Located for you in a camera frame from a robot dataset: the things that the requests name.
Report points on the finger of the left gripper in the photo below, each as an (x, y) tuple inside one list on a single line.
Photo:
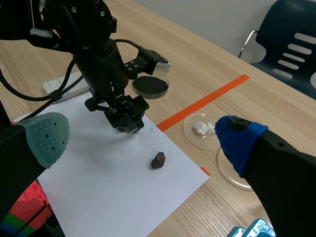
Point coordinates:
[(122, 121), (138, 108)]

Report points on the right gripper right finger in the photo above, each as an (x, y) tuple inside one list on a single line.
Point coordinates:
[(284, 177)]

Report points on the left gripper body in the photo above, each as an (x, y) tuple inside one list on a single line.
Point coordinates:
[(103, 79)]

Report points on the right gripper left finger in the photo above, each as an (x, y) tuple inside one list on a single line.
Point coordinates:
[(22, 153)]

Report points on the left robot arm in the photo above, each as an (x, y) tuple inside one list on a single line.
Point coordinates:
[(86, 24)]

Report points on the glass dish with black powder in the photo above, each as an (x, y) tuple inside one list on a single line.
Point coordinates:
[(150, 86)]

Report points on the small white tile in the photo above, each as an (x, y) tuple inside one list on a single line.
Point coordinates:
[(53, 85)]

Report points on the empty clear glass dish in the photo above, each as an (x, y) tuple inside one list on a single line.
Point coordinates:
[(230, 177)]

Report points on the small dark stone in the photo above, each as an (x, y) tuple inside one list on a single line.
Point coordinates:
[(158, 161)]

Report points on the turquoise rack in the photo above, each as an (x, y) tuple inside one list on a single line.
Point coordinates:
[(259, 228)]

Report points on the toy brick block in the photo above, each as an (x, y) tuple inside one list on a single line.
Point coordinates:
[(29, 209)]

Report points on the glass dish under white lump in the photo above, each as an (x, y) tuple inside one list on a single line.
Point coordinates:
[(195, 140)]

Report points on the white lump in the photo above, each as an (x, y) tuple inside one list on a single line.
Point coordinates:
[(201, 128)]

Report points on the white sheet of paper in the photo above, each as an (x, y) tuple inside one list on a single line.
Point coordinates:
[(103, 187)]

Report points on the dark blue chair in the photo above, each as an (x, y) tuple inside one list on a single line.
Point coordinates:
[(291, 44)]

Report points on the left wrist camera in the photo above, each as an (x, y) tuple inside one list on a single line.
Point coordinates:
[(153, 63)]

